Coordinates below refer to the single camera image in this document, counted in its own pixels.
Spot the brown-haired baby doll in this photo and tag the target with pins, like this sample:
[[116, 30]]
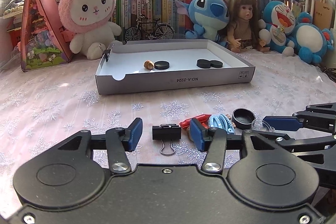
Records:
[[245, 14]]

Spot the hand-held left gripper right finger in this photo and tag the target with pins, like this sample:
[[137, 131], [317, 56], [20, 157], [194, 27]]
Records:
[[197, 135]]

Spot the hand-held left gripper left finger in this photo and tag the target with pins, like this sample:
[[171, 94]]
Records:
[[135, 132]]

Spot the white cardboard box tray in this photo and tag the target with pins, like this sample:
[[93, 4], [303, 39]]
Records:
[[183, 56]]

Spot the black model bicycle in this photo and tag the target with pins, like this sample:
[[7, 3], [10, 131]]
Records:
[[164, 31]]

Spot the black round puck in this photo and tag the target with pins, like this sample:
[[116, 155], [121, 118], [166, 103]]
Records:
[[203, 63], [217, 64]]

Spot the red plastic whistle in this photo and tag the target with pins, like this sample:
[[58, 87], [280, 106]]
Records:
[[203, 119], [185, 123]]

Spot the blue alien plush toy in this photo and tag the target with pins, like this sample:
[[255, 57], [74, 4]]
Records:
[[207, 8]]

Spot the black round lid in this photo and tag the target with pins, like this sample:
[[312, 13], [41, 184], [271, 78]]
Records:
[[237, 122]]

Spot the black binder clip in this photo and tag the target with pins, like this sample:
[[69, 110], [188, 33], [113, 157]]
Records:
[[166, 132], [107, 53]]

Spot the clear plastic round lid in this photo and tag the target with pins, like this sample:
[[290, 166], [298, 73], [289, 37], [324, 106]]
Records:
[[258, 124]]

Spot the light blue hair claw clip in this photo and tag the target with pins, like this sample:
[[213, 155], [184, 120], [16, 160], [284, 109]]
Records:
[[219, 121]]

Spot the blue hair clip with bears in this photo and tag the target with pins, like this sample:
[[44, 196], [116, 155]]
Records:
[[229, 118]]

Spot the blue robot cat plush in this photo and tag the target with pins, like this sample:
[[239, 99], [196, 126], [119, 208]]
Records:
[[278, 16]]

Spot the blue and white plush toy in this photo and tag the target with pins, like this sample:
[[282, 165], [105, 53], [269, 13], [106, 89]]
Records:
[[312, 40]]

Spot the small black round disc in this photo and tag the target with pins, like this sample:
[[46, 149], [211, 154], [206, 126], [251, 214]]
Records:
[[161, 65]]

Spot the pink bunny plush toy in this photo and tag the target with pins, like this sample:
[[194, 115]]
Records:
[[86, 8]]

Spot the pink triangular toy house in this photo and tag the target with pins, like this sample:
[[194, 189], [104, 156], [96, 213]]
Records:
[[39, 37]]

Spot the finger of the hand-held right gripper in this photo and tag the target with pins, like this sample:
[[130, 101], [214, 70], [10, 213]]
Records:
[[282, 123], [309, 145]]

